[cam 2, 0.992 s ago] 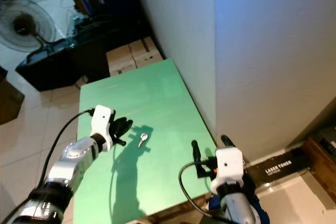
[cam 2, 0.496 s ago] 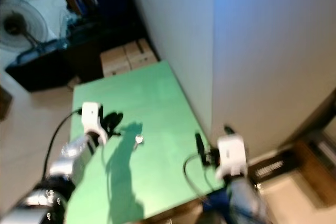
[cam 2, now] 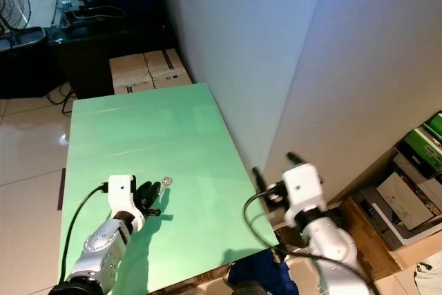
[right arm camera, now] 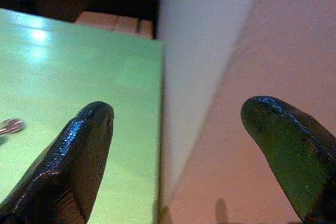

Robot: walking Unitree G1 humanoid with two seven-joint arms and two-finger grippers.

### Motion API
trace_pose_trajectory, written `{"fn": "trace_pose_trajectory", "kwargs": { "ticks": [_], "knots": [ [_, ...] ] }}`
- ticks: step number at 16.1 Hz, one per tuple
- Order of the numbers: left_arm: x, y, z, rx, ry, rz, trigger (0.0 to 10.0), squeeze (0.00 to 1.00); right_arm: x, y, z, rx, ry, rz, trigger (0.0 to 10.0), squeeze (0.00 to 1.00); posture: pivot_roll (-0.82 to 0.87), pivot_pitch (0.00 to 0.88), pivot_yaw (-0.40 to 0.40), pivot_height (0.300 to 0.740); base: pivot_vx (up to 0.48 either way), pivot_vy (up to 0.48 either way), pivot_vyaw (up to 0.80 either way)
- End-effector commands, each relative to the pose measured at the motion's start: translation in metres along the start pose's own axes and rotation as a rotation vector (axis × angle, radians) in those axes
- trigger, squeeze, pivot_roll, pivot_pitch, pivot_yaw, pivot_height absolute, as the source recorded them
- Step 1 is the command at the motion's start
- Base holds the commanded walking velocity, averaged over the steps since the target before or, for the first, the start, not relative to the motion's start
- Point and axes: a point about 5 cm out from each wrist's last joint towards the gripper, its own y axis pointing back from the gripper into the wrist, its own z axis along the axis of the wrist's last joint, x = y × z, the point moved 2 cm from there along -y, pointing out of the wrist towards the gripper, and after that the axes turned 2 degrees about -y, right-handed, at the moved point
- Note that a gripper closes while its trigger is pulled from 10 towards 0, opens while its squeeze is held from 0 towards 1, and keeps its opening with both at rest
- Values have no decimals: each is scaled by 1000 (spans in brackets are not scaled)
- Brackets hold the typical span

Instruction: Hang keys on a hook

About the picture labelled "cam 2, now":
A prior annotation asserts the silver key with ring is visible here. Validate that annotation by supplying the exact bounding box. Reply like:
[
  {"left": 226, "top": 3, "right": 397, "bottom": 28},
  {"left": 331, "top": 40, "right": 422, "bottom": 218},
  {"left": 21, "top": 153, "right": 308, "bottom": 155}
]
[{"left": 157, "top": 176, "right": 174, "bottom": 202}]

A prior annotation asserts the green table board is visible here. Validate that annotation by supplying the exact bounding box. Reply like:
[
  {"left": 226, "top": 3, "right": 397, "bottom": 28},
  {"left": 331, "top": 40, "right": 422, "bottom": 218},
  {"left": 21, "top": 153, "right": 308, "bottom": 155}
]
[{"left": 64, "top": 82, "right": 280, "bottom": 295}]

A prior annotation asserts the dark blue cloth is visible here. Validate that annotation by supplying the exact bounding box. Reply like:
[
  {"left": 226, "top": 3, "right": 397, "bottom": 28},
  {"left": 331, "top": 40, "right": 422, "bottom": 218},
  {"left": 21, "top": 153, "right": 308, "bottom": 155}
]
[{"left": 227, "top": 250, "right": 291, "bottom": 295}]

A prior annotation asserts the brown cardboard table base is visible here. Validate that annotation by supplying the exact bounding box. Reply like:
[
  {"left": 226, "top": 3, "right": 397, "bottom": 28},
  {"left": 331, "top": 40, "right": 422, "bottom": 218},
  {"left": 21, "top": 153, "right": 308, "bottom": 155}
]
[{"left": 159, "top": 264, "right": 232, "bottom": 295}]

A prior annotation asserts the grey printer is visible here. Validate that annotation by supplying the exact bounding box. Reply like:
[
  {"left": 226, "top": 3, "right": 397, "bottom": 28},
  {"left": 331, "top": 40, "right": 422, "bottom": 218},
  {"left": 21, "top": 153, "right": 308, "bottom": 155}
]
[{"left": 352, "top": 171, "right": 442, "bottom": 251}]

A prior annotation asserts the cardboard box with black stripe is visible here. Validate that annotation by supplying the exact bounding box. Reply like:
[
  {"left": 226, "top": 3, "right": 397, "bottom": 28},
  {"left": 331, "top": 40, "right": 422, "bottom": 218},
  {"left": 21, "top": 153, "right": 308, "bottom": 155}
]
[{"left": 144, "top": 48, "right": 193, "bottom": 90}]

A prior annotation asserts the green box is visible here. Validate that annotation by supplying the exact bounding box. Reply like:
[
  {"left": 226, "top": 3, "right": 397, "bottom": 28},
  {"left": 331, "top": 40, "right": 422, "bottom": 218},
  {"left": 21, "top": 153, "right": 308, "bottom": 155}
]
[
  {"left": 425, "top": 112, "right": 442, "bottom": 137},
  {"left": 404, "top": 129, "right": 442, "bottom": 171}
]

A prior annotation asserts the black glass top table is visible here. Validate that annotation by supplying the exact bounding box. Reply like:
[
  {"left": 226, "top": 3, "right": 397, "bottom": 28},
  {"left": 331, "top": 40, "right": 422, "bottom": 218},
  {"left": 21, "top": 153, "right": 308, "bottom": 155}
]
[{"left": 50, "top": 6, "right": 173, "bottom": 99}]

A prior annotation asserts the black low cabinet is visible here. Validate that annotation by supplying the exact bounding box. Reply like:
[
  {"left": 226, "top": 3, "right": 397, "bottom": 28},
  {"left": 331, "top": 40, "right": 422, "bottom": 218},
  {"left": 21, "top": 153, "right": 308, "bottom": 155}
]
[{"left": 0, "top": 27, "right": 59, "bottom": 99}]

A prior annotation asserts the white crumpled cloth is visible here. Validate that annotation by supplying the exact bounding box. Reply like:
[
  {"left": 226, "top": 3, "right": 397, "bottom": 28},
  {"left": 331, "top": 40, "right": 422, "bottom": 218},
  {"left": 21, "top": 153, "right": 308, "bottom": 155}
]
[{"left": 414, "top": 250, "right": 442, "bottom": 289}]

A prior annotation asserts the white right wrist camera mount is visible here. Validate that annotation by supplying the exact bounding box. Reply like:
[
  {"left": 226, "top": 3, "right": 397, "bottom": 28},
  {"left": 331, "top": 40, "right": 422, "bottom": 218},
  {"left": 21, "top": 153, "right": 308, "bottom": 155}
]
[{"left": 282, "top": 164, "right": 323, "bottom": 221}]

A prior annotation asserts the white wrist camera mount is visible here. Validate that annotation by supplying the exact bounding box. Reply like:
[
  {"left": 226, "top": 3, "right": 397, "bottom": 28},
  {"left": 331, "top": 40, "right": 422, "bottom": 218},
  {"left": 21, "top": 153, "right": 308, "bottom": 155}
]
[
  {"left": 108, "top": 175, "right": 146, "bottom": 231},
  {"left": 282, "top": 164, "right": 323, "bottom": 221}
]

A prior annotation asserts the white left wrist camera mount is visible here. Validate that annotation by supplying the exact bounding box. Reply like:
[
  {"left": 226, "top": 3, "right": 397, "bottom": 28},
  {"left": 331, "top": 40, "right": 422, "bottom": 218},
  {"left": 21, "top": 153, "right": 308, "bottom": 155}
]
[{"left": 108, "top": 175, "right": 146, "bottom": 231}]

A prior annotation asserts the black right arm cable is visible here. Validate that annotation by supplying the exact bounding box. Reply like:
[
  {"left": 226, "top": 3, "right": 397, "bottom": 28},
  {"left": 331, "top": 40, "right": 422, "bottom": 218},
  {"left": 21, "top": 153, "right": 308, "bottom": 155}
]
[{"left": 243, "top": 188, "right": 374, "bottom": 289}]

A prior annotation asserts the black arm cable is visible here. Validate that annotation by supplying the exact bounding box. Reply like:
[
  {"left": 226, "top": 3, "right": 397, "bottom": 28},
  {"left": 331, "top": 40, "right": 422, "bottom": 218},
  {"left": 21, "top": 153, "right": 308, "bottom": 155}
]
[
  {"left": 243, "top": 188, "right": 374, "bottom": 289},
  {"left": 66, "top": 183, "right": 111, "bottom": 282}
]

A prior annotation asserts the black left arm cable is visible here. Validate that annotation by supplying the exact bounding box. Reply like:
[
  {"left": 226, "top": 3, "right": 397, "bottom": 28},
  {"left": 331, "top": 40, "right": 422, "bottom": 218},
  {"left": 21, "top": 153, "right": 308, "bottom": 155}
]
[{"left": 66, "top": 183, "right": 111, "bottom": 282}]

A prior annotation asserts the black floor cable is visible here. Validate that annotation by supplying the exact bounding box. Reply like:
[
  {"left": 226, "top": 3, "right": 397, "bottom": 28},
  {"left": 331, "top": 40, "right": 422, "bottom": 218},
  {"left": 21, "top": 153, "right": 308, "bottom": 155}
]
[{"left": 45, "top": 82, "right": 80, "bottom": 115}]

